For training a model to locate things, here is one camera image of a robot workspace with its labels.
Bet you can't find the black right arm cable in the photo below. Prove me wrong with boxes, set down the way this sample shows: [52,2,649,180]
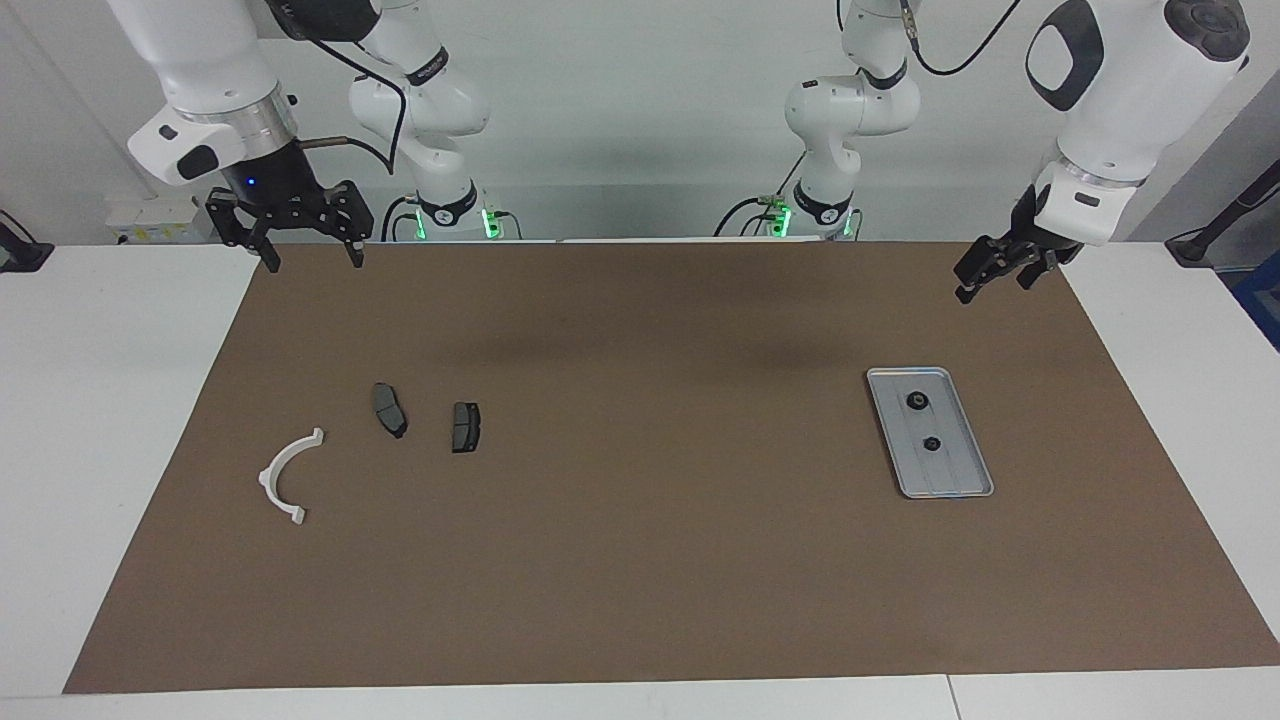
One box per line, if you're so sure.
[265,0,409,176]

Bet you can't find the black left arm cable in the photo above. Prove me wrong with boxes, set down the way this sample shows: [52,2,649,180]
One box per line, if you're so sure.
[898,0,1023,76]

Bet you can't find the curved dark grey brake pad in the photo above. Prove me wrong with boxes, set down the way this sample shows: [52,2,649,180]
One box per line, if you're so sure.
[372,383,409,440]

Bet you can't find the white curved plastic bracket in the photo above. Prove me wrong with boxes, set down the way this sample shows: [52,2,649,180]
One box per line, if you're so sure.
[258,428,325,526]

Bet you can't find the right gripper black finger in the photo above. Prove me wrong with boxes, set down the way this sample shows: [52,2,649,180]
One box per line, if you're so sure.
[322,181,374,269]
[207,190,281,273]

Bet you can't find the black base cable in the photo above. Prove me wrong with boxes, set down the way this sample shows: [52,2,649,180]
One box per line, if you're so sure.
[713,150,811,238]
[380,195,421,242]

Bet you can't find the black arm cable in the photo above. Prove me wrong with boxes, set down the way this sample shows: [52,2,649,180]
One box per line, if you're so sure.
[265,0,409,176]
[898,0,1023,76]

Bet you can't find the black right base cable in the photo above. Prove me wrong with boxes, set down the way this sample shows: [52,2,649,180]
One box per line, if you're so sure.
[380,195,421,242]

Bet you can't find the silver metal tray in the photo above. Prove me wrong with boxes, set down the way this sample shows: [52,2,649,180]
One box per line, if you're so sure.
[866,367,995,499]

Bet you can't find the black clamp stand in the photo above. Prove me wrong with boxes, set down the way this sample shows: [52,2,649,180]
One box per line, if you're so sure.
[0,210,54,273]

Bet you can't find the brown table mat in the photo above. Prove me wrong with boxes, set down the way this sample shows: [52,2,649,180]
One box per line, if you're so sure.
[63,240,1280,694]

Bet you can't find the black left base cable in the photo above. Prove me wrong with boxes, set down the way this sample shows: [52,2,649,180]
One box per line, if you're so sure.
[713,150,811,238]

